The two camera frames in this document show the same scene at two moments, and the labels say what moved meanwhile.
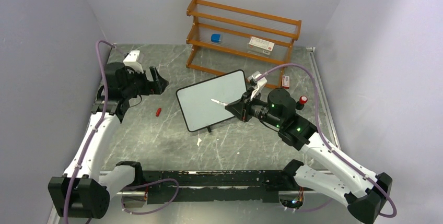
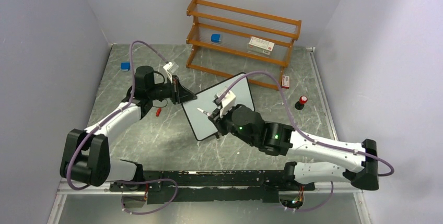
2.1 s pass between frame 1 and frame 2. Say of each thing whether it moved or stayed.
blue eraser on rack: stayed
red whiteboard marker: moved
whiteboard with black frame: moved
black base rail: stayed
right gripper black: moved
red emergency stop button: stayed
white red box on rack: stayed
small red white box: stayed
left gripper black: moved
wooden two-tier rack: stayed
